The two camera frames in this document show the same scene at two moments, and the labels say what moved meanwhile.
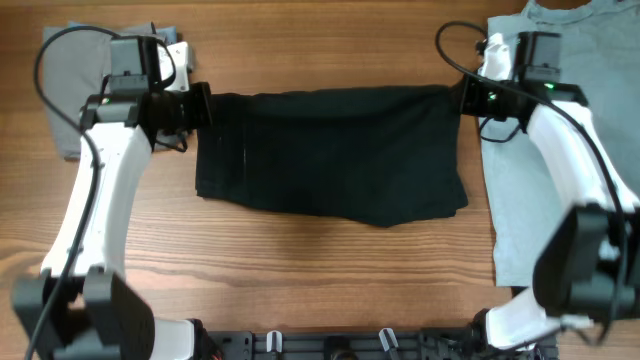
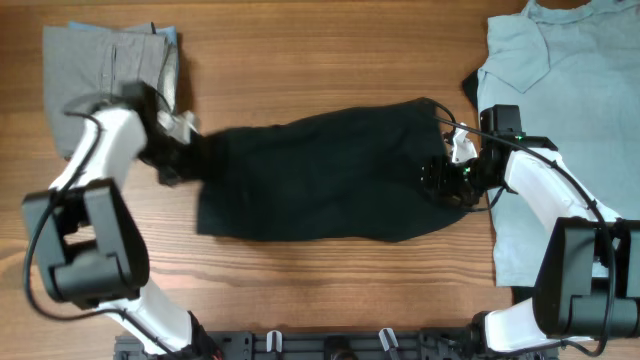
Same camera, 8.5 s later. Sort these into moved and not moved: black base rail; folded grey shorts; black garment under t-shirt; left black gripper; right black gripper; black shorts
Moved: left black gripper; black shorts; right black gripper
Not moved: black garment under t-shirt; black base rail; folded grey shorts
